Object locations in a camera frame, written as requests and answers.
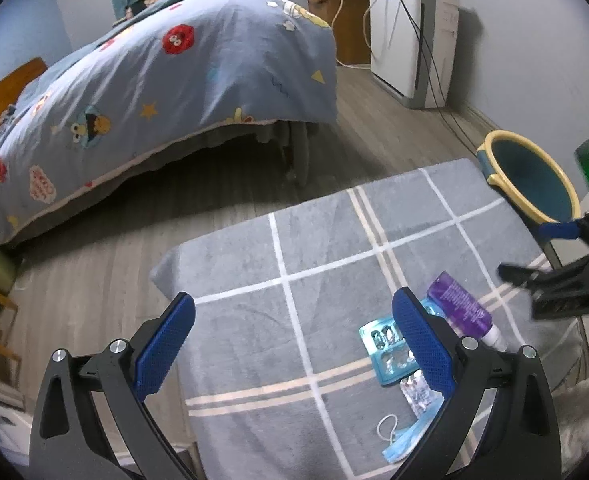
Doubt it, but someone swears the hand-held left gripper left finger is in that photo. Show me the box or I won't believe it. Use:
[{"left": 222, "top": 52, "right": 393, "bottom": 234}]
[{"left": 28, "top": 291, "right": 210, "bottom": 480}]

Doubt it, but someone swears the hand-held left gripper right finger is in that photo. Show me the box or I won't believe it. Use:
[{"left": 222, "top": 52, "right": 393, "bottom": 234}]
[{"left": 389, "top": 287, "right": 563, "bottom": 480}]

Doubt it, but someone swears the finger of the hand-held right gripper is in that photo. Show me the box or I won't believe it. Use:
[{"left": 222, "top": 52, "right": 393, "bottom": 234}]
[
  {"left": 497, "top": 254, "right": 589, "bottom": 321},
  {"left": 537, "top": 214, "right": 589, "bottom": 245}
]

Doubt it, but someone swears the blue blister pack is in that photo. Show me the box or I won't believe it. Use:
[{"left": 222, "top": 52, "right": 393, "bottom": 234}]
[{"left": 359, "top": 297, "right": 445, "bottom": 387}]

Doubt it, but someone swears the teal bin with yellow rim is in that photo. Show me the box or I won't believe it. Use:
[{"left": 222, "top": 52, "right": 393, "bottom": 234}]
[{"left": 477, "top": 130, "right": 581, "bottom": 226}]

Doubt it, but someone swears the purple tube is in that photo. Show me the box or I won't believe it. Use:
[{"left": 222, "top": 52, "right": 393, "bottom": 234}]
[{"left": 427, "top": 271, "right": 509, "bottom": 352}]

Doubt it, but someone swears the blue face mask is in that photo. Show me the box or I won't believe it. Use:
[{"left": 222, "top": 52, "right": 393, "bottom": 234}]
[{"left": 377, "top": 397, "right": 448, "bottom": 465}]

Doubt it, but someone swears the grey checked mat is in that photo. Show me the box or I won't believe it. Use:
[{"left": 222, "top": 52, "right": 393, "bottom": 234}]
[{"left": 149, "top": 157, "right": 589, "bottom": 480}]

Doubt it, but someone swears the grey fluffy rug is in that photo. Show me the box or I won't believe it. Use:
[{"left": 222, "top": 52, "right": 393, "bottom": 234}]
[{"left": 555, "top": 375, "right": 589, "bottom": 480}]

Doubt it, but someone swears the white air purifier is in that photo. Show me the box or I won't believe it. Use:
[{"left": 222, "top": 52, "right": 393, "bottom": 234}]
[{"left": 369, "top": 0, "right": 461, "bottom": 110}]

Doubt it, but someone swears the bed with cartoon blue duvet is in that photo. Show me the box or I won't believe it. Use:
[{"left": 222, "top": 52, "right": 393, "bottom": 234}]
[{"left": 0, "top": 0, "right": 338, "bottom": 248}]

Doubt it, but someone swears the wooden nightstand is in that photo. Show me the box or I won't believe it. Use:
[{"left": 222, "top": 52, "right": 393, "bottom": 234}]
[{"left": 305, "top": 0, "right": 373, "bottom": 66}]

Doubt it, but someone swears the wooden headboard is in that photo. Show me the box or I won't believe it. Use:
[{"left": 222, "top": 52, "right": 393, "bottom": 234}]
[{"left": 0, "top": 57, "right": 49, "bottom": 146}]

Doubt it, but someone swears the black cable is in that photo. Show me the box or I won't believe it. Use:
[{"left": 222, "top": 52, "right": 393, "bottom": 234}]
[{"left": 389, "top": 0, "right": 480, "bottom": 148}]

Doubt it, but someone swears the grey bed frame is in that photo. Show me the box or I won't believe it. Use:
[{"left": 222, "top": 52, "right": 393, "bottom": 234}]
[{"left": 144, "top": 122, "right": 320, "bottom": 186}]

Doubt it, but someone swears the beige cable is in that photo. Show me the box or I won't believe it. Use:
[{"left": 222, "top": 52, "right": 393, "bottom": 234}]
[{"left": 332, "top": 0, "right": 373, "bottom": 68}]

